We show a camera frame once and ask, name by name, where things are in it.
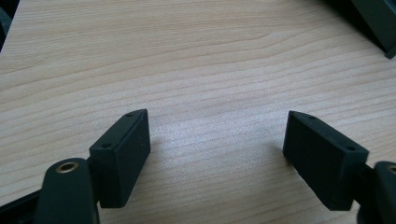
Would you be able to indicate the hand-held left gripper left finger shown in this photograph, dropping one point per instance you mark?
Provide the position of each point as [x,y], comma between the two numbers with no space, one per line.
[123,161]

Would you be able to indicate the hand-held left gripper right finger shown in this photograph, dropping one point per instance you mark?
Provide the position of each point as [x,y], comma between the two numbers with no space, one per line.
[320,161]

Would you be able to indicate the dark grey box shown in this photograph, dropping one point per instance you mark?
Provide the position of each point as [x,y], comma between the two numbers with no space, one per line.
[378,21]

